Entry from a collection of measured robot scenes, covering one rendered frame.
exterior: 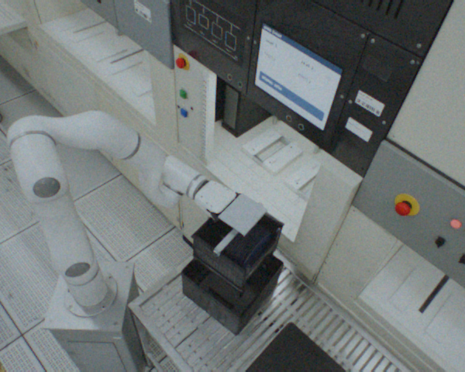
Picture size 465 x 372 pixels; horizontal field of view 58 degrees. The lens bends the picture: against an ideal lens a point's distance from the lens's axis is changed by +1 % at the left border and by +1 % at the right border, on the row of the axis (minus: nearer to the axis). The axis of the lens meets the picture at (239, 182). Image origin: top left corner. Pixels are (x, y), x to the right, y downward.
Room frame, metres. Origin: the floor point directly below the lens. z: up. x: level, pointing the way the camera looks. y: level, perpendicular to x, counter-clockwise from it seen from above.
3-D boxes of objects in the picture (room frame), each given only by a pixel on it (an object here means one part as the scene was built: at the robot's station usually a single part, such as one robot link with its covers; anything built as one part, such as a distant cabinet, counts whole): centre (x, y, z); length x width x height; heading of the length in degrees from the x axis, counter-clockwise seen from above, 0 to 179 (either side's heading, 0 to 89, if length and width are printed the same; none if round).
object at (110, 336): (0.64, 0.51, 0.38); 0.28 x 0.28 x 0.76; 5
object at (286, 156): (1.39, -0.14, 0.89); 0.22 x 0.21 x 0.04; 140
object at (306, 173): (1.21, -0.34, 0.89); 0.22 x 0.21 x 0.04; 140
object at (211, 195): (0.78, 0.07, 1.26); 0.11 x 0.10 x 0.07; 58
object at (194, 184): (0.82, 0.13, 1.26); 0.09 x 0.03 x 0.08; 148
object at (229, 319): (0.73, -0.02, 0.85); 0.28 x 0.28 x 0.17; 58
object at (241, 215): (0.73, -0.02, 1.12); 0.24 x 0.20 x 0.32; 148
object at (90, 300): (0.64, 0.51, 0.85); 0.19 x 0.19 x 0.18
